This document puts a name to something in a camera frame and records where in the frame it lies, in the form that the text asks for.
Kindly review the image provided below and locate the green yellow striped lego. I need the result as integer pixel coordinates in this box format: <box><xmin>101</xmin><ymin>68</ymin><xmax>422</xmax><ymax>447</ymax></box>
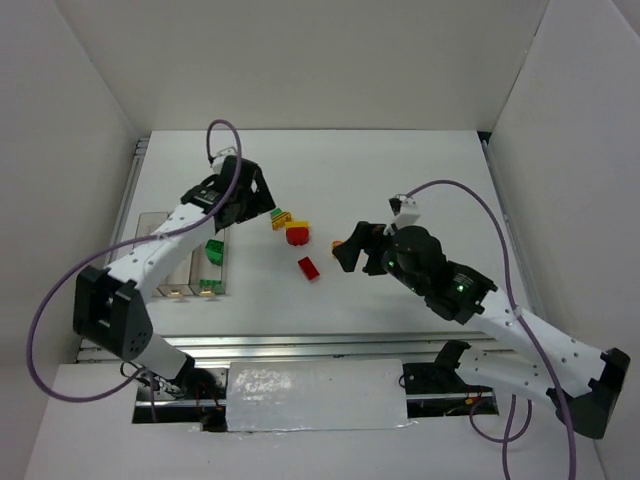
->
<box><xmin>270</xmin><ymin>208</ymin><xmax>292</xmax><ymax>231</ymax></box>

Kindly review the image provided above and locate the white taped panel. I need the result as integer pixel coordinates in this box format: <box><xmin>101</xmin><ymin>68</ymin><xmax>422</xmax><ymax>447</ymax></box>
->
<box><xmin>226</xmin><ymin>359</ymin><xmax>409</xmax><ymax>432</ymax></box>

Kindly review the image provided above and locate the clear container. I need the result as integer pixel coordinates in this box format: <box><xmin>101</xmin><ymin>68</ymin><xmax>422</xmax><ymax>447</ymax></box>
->
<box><xmin>191</xmin><ymin>229</ymin><xmax>230</xmax><ymax>297</ymax></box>
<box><xmin>135</xmin><ymin>212</ymin><xmax>169</xmax><ymax>238</ymax></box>
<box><xmin>157</xmin><ymin>253</ymin><xmax>194</xmax><ymax>298</ymax></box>

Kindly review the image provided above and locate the clear container middle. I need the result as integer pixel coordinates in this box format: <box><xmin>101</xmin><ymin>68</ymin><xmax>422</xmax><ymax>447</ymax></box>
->
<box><xmin>157</xmin><ymin>253</ymin><xmax>194</xmax><ymax>298</ymax></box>

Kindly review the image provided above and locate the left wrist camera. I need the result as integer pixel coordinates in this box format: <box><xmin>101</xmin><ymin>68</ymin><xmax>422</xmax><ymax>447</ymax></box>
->
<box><xmin>209</xmin><ymin>146</ymin><xmax>238</xmax><ymax>166</ymax></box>

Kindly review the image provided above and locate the yellow red lego stack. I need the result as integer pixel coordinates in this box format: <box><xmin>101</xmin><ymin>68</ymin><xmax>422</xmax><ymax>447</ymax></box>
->
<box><xmin>285</xmin><ymin>221</ymin><xmax>310</xmax><ymax>246</ymax></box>

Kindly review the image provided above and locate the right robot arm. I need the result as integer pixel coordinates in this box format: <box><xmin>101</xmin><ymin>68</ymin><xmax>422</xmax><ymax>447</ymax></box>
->
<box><xmin>333</xmin><ymin>221</ymin><xmax>630</xmax><ymax>439</ymax></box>

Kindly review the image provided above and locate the aluminium frame rail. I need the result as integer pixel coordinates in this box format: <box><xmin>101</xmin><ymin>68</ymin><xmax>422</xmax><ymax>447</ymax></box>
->
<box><xmin>79</xmin><ymin>134</ymin><xmax>551</xmax><ymax>361</ymax></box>

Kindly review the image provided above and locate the green lego piece separated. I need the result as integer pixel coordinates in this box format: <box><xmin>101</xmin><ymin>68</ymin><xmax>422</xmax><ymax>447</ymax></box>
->
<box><xmin>199</xmin><ymin>279</ymin><xmax>225</xmax><ymax>295</ymax></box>

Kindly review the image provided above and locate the clear container left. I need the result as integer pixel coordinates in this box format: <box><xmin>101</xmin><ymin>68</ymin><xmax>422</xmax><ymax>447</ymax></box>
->
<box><xmin>135</xmin><ymin>212</ymin><xmax>169</xmax><ymax>238</ymax></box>

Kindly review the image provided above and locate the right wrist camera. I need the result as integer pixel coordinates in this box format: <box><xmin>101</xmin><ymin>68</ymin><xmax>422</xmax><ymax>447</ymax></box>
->
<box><xmin>385</xmin><ymin>194</ymin><xmax>420</xmax><ymax>235</ymax></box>

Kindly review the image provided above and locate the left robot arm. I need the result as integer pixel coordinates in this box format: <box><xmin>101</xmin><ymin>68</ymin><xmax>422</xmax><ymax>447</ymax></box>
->
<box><xmin>73</xmin><ymin>155</ymin><xmax>275</xmax><ymax>393</ymax></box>

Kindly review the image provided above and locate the red lego brick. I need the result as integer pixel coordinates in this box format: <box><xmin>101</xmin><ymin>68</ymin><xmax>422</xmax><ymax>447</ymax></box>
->
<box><xmin>298</xmin><ymin>257</ymin><xmax>320</xmax><ymax>282</ymax></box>

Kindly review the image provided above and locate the clear container right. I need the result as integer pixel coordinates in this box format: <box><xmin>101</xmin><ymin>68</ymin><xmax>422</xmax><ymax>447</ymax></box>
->
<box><xmin>191</xmin><ymin>229</ymin><xmax>230</xmax><ymax>297</ymax></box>

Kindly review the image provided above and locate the green printed lego brick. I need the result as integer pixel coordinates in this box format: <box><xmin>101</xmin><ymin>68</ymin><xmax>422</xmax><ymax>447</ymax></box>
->
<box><xmin>205</xmin><ymin>239</ymin><xmax>224</xmax><ymax>266</ymax></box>

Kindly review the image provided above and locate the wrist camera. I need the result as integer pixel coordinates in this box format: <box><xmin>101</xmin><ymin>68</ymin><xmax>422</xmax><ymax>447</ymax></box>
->
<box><xmin>209</xmin><ymin>146</ymin><xmax>238</xmax><ymax>166</ymax></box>
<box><xmin>385</xmin><ymin>194</ymin><xmax>420</xmax><ymax>235</ymax></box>

